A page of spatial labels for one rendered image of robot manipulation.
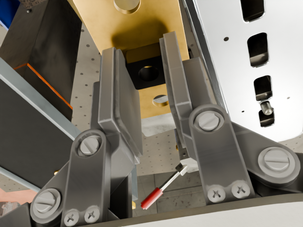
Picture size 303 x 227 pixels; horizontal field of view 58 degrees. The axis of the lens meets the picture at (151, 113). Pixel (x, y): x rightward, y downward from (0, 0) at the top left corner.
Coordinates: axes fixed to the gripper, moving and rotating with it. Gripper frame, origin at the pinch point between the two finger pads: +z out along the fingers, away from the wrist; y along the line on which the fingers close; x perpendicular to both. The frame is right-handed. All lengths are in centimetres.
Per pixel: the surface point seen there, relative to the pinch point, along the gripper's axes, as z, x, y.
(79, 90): 58, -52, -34
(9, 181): 56, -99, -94
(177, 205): 71, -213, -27
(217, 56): 28.6, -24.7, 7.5
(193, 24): 28.3, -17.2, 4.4
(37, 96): 13.2, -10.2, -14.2
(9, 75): 12.7, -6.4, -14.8
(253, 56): 29.9, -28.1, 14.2
